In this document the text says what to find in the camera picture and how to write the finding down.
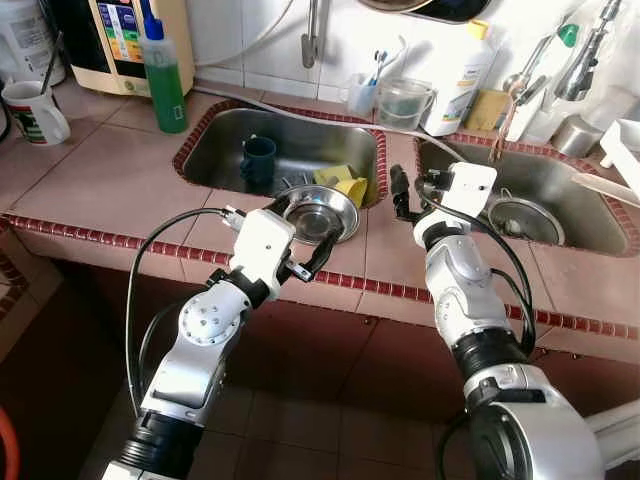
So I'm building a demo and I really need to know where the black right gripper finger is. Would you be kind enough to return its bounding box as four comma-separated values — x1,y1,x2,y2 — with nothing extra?
389,165,412,226

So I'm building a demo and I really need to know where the stainless steel dish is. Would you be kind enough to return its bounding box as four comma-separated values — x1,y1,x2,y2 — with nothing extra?
280,185,361,244

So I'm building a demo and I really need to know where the yellow plastic bowl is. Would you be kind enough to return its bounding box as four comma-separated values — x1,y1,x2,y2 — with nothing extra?
335,178,369,209

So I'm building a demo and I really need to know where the dark blue mug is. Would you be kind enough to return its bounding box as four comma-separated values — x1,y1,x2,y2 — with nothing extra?
240,135,278,191

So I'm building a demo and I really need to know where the steel sink basin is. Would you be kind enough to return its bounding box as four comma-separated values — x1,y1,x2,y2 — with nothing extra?
420,140,636,256
183,108,381,206

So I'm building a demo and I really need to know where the clear plastic measuring cup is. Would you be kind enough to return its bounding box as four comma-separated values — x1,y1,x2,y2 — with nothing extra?
375,78,436,133

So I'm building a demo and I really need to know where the plain yellow sponge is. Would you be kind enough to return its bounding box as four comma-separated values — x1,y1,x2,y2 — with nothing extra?
470,90,513,133

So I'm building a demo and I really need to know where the white detergent bottle yellow cap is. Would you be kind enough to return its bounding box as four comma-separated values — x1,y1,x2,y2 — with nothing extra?
425,20,496,137

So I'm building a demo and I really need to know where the clear toothbrush cup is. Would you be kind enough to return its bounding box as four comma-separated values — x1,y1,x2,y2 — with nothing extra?
345,73,379,121

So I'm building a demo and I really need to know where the round steel strainer lid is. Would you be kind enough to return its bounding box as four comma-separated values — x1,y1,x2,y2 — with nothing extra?
485,195,566,246

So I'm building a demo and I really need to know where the white toothbrush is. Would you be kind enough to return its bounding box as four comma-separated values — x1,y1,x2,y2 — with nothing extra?
368,37,409,86

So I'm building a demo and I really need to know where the small steel cup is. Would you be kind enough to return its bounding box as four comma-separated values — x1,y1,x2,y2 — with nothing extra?
555,115,606,158

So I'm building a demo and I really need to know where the green dish soap bottle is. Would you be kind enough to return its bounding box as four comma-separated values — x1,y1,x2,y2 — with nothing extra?
138,0,189,134

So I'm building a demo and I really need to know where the cream rice paddle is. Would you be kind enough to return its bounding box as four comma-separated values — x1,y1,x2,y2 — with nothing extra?
572,170,640,208

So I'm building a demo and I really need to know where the clear plastic bag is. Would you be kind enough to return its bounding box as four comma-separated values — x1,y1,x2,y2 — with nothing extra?
500,0,640,131

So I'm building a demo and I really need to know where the black pan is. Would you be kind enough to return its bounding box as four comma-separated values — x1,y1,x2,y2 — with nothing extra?
420,0,506,23

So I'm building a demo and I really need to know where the round steel pan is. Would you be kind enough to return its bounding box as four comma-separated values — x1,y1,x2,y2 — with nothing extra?
360,0,441,11

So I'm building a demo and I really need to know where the chrome pull-out faucet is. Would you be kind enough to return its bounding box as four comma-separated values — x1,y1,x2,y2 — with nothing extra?
555,0,626,101

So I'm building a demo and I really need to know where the beige water filter unit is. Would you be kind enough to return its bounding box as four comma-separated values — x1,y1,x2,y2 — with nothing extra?
55,0,196,98

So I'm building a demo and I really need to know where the white dish rack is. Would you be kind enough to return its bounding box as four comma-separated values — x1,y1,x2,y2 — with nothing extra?
600,118,640,196

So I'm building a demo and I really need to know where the white mug green print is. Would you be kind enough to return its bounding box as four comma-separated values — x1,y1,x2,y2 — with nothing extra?
2,78,73,148

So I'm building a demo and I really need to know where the white plastic canister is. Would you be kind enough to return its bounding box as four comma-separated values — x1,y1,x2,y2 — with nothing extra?
0,0,66,86

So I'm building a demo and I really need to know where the white ridged bar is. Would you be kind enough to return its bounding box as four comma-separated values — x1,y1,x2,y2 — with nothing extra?
590,400,640,471

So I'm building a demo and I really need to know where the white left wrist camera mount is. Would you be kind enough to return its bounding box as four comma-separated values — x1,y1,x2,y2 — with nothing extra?
228,208,298,298

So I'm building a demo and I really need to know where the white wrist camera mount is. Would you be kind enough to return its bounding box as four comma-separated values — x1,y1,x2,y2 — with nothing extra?
228,208,298,298
440,163,498,223

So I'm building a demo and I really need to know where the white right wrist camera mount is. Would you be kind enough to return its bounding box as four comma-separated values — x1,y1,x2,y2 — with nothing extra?
440,163,498,223

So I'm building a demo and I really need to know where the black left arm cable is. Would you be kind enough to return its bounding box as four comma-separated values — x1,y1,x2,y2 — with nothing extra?
125,205,246,401

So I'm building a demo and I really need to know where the chrome wall tap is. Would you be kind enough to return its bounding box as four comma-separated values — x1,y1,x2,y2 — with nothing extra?
302,0,331,69

